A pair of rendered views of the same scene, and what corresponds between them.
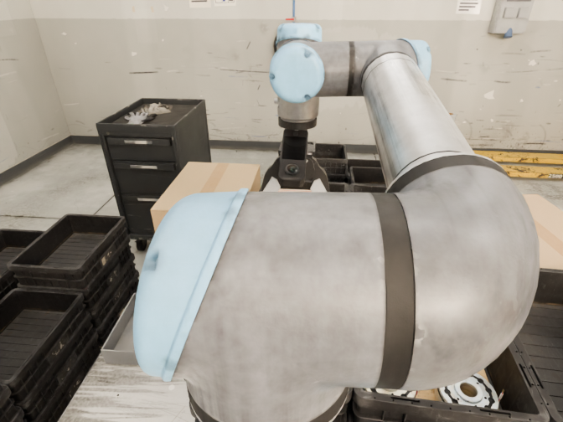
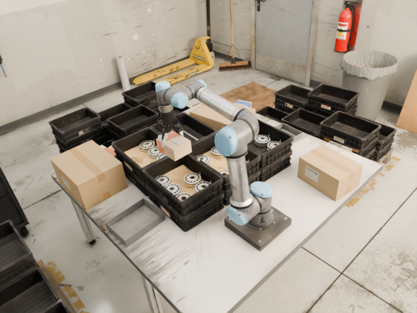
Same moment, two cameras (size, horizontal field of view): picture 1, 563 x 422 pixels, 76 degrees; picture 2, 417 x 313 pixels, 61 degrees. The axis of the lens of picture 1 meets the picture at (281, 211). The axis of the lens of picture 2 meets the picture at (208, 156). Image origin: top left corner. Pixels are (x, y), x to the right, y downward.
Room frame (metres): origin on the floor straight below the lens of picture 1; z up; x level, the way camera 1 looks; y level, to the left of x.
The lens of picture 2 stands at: (-0.66, 1.02, 2.17)
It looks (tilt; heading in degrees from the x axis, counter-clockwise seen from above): 35 degrees down; 315
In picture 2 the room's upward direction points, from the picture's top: 5 degrees counter-clockwise
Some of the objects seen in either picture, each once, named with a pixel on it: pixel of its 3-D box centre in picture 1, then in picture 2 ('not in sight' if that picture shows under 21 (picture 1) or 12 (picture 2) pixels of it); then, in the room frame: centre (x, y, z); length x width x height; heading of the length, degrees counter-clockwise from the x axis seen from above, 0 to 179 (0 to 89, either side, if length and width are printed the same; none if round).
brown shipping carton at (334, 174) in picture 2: not in sight; (329, 171); (0.00, -0.69, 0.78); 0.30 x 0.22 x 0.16; 167
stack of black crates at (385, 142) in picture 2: not in sight; (366, 138); (0.21, -2.01, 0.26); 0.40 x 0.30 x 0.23; 175
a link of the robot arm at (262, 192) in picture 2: not in sight; (259, 196); (0.12, -0.13, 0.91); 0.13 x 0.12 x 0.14; 86
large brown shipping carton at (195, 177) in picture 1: (214, 208); (89, 172); (1.19, 0.26, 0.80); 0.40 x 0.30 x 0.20; 175
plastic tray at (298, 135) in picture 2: not in sight; (280, 136); (0.50, -0.93, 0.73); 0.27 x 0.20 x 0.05; 79
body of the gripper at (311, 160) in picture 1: (296, 147); (167, 119); (0.67, -0.03, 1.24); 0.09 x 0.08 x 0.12; 175
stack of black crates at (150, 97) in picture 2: not in sight; (147, 108); (2.26, -1.04, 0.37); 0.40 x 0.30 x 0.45; 85
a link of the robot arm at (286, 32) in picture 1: (298, 59); (164, 93); (0.66, -0.03, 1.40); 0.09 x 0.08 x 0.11; 176
